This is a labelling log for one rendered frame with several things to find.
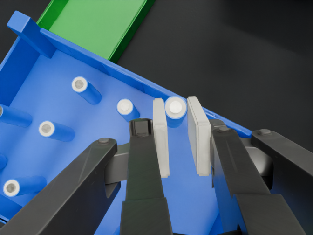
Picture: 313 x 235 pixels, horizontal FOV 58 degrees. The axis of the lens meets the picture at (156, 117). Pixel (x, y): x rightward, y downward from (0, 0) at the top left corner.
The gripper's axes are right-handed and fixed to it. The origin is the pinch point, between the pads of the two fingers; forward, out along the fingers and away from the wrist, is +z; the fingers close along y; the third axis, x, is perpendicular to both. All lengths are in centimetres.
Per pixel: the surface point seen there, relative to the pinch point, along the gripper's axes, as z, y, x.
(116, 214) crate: 11.7, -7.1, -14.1
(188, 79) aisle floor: 52, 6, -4
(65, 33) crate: 57, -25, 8
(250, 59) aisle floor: 54, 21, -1
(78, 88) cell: 11.9, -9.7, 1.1
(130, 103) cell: 11.1, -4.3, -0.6
